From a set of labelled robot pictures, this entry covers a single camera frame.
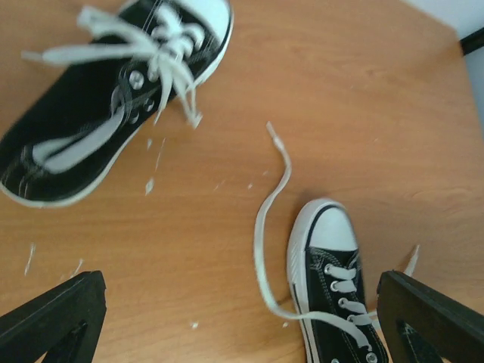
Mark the right black frame post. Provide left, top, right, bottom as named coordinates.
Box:
left=460, top=27, right=484, bottom=56

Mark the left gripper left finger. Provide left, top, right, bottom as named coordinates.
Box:
left=1, top=271, right=107, bottom=362

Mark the white lace of sneaker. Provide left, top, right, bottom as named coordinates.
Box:
left=253, top=120, right=420, bottom=355
left=21, top=5, right=205, bottom=128

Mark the black canvas sneaker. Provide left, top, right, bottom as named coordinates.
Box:
left=287, top=199, right=389, bottom=362
left=1, top=1, right=234, bottom=207

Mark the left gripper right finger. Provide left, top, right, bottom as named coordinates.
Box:
left=377, top=271, right=483, bottom=362

